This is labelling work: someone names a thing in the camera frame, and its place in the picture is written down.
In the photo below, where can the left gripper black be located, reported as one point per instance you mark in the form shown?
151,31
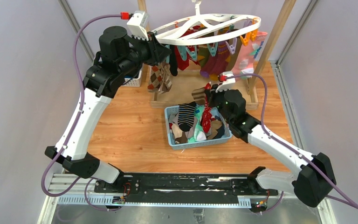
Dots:
157,52

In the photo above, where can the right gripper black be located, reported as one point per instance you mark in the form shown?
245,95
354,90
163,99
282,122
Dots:
211,94

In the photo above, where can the red christmas sock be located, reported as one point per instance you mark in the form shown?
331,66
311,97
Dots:
206,119

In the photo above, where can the brown striped sock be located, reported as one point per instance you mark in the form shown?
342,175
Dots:
200,96
165,74

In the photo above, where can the teal white sock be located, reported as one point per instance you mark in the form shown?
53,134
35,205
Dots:
198,135

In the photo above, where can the white oval clip hanger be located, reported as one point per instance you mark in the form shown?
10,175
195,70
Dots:
195,30

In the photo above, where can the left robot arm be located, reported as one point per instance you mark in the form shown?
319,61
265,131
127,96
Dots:
120,55

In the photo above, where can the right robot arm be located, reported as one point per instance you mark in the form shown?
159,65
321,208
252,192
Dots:
310,177

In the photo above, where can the black hanging sock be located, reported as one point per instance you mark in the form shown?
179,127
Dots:
173,61

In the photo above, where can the red hanging sock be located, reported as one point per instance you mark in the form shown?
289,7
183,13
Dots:
185,54

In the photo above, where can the blue sock basket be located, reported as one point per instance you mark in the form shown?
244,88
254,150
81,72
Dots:
222,135

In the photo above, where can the maroon purple hanging sock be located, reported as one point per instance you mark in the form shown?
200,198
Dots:
216,64

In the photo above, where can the white plastic basket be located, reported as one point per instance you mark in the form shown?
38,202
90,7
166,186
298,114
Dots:
134,81

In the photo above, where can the black striped sock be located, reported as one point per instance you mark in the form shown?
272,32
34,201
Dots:
186,116

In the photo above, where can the brown hanging sock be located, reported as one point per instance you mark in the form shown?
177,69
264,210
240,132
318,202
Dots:
234,56

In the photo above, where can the pink hanging sock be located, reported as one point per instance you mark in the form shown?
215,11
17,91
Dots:
244,63

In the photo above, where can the olive striped hanging sock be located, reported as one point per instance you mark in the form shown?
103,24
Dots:
203,55

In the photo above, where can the grey sock in basket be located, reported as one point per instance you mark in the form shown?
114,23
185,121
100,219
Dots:
179,135

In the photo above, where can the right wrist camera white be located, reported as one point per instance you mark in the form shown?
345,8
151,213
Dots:
226,81

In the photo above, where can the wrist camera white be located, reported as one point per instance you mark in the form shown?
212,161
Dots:
137,25
226,81

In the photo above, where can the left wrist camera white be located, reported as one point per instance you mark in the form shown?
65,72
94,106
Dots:
137,25

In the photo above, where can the wooden hanger rack frame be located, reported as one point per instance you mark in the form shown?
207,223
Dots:
190,79

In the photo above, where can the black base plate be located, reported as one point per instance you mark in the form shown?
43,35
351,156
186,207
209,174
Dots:
169,188

